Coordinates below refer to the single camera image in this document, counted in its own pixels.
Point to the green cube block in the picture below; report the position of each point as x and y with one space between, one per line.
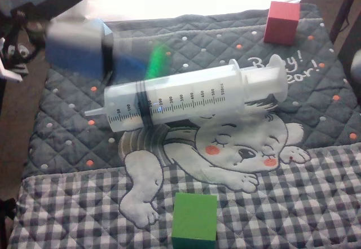
194 215

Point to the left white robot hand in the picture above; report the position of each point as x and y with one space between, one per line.
14 51

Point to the black clamp stand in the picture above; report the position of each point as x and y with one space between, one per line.
5 209

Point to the grey quilt with bear print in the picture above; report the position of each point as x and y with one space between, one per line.
84 147

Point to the large clear plastic syringe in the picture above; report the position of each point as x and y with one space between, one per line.
186 99

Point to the blue cube block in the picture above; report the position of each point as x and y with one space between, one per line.
106 28

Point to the red cube block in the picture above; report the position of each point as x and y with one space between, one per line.
282 23

